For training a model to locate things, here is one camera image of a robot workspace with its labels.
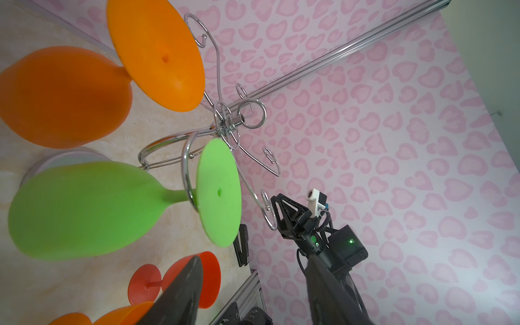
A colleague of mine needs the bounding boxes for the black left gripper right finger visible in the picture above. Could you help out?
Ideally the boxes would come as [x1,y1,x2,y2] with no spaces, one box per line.
[304,255,372,324]

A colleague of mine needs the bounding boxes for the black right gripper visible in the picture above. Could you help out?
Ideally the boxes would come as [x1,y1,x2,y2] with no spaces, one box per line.
[271,194,324,252]

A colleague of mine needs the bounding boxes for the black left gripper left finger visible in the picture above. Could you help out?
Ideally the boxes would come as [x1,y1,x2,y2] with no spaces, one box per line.
[137,256,203,325]

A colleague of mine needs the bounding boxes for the red wine glass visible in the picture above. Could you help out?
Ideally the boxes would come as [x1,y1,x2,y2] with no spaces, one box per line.
[127,251,222,310]

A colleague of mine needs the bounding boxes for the orange wine glass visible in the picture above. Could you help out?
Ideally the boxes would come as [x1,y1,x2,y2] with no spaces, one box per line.
[1,1,205,149]
[50,302,154,325]

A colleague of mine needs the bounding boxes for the green wine glass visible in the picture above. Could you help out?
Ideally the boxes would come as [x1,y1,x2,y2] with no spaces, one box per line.
[8,139,242,261]

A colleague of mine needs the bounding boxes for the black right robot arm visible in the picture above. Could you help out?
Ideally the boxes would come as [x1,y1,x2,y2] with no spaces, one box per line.
[271,188,368,314]

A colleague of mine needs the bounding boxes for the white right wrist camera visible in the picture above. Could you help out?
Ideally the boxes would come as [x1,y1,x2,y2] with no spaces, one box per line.
[307,188,329,217]

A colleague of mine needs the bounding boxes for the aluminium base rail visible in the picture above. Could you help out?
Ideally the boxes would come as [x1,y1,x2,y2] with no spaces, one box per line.
[211,269,274,325]

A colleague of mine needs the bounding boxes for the chrome wire wine glass rack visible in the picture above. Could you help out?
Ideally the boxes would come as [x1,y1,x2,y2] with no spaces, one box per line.
[138,13,281,230]

